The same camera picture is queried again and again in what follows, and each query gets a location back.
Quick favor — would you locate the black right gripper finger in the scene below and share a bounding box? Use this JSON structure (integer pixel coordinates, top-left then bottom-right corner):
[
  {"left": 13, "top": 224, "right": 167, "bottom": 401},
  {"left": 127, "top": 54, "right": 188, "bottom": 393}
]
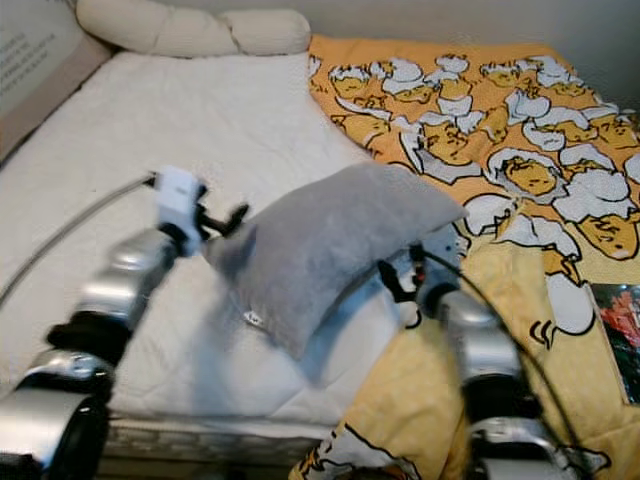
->
[{"left": 378, "top": 258, "right": 409, "bottom": 303}]

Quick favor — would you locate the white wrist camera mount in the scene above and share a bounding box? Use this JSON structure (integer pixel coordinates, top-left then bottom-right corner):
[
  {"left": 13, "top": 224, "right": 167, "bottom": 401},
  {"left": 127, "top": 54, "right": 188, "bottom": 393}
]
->
[
  {"left": 425, "top": 225, "right": 466, "bottom": 276},
  {"left": 155, "top": 165, "right": 206, "bottom": 246}
]

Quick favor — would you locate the white quilted mattress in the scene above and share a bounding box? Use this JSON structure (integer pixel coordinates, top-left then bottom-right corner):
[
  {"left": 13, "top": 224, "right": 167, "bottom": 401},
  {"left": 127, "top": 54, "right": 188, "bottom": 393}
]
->
[{"left": 0, "top": 50, "right": 411, "bottom": 471}]

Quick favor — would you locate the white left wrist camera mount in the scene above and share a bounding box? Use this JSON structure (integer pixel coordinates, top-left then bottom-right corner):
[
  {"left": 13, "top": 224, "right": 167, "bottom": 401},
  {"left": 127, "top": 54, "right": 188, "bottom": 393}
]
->
[{"left": 155, "top": 165, "right": 206, "bottom": 246}]

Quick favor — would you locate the white grey patterned cushion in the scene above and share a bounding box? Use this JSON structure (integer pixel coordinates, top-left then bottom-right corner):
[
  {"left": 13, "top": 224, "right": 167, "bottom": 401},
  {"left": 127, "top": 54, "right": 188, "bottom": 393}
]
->
[{"left": 0, "top": 0, "right": 113, "bottom": 161}]

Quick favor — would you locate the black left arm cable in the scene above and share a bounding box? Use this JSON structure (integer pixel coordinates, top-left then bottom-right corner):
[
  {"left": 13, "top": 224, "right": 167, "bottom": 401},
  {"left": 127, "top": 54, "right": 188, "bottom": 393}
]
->
[{"left": 0, "top": 172, "right": 161, "bottom": 306}]

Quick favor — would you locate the grey pillow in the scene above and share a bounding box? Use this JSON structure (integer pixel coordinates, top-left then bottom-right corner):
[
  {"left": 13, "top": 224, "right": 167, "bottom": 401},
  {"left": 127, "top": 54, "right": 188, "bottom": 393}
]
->
[{"left": 205, "top": 163, "right": 469, "bottom": 361}]

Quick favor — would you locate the dark paperback book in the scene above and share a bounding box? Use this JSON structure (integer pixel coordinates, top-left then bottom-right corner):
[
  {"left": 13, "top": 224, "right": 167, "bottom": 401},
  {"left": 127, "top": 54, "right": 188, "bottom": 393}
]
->
[{"left": 592, "top": 283, "right": 640, "bottom": 404}]

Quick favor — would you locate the yellow cartoon egg blanket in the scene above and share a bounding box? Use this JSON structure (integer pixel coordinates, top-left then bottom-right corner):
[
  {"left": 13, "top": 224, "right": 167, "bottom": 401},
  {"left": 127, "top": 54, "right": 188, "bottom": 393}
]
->
[{"left": 285, "top": 35, "right": 640, "bottom": 480}]

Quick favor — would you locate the long cream bolster pillow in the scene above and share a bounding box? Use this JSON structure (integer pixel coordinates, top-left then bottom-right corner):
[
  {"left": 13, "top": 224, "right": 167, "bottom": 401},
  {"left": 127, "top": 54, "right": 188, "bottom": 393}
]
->
[{"left": 75, "top": 0, "right": 311, "bottom": 58}]

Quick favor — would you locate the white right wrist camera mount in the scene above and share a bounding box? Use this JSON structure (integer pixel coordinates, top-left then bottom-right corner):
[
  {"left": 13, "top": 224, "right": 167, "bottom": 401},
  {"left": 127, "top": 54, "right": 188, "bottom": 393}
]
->
[{"left": 425, "top": 225, "right": 466, "bottom": 276}]

